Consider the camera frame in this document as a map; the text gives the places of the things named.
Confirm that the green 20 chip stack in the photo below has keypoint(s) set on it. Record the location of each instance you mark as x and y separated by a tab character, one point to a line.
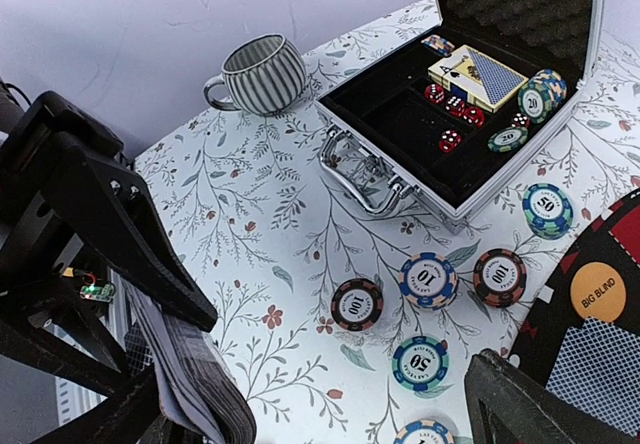
541	95

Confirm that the red black 100 chip stack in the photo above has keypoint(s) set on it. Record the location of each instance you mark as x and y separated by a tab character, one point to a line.
357	304

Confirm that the red die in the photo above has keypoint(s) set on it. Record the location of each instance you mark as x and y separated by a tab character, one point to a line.
449	140
455	106
435	93
474	116
520	120

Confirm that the red black 100 chip pile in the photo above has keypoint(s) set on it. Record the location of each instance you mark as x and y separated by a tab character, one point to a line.
499	277

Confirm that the single green 20 chip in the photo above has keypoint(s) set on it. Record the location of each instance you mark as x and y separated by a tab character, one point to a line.
508	139

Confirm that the round red black poker mat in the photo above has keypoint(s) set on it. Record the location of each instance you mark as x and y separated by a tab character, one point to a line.
612	238

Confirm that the multicolour chip row in case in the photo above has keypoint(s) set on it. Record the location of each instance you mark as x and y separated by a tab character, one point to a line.
439	45

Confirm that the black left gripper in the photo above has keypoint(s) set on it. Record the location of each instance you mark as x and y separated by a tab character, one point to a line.
58	146

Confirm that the blue green 50 chip pile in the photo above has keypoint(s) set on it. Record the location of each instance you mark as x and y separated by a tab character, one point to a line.
547	210

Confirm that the orange big blind button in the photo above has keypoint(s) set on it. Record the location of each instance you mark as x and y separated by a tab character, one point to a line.
597	290

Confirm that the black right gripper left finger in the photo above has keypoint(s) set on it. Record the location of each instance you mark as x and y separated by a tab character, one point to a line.
122	418

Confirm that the front aluminium rail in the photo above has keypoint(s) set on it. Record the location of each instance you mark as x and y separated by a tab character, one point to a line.
106	332

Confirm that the aluminium poker case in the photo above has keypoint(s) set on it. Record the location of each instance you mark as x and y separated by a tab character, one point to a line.
450	117

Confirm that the single blue backed card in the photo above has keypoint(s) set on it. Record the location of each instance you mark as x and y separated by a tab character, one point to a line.
597	372

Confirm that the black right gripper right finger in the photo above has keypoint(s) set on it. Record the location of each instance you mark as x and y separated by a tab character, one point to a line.
506	406

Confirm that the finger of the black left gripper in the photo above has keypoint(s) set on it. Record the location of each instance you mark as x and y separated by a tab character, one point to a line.
29	335

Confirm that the blue green 50 chip stack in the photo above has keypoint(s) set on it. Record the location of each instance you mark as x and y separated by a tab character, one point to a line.
420	363

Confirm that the striped ceramic cup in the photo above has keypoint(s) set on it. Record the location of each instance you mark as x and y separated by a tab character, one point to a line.
263	77

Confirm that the boxed playing card deck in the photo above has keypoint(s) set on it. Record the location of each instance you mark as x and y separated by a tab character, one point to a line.
477	78

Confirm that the blue card deck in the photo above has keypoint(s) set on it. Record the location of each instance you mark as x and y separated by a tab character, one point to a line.
196	388

